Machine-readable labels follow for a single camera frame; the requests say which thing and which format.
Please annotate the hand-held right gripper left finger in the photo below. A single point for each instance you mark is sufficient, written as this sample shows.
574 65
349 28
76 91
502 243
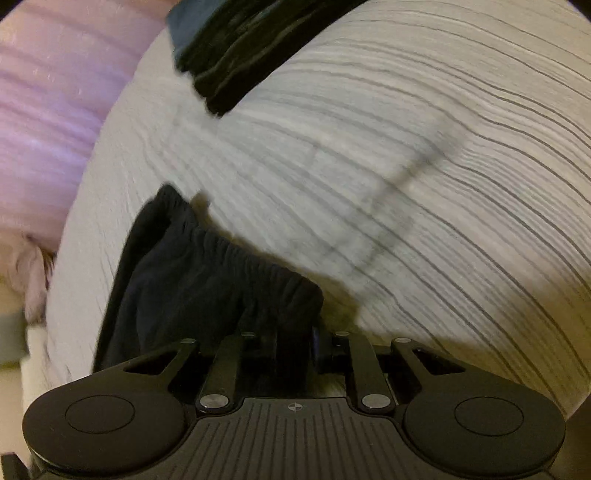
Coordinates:
234 357

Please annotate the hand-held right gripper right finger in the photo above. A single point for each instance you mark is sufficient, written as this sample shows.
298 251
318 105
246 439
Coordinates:
316 344

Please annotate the dark navy pants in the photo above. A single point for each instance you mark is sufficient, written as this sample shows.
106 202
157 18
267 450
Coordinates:
184 286

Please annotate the white striped bed cover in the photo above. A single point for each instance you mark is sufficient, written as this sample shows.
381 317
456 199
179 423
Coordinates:
351 184

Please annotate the crumpled lilac cloth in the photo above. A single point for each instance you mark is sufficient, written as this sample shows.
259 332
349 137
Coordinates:
32 277

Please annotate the pink blanket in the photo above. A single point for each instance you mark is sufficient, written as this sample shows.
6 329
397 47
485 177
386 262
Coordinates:
51 120

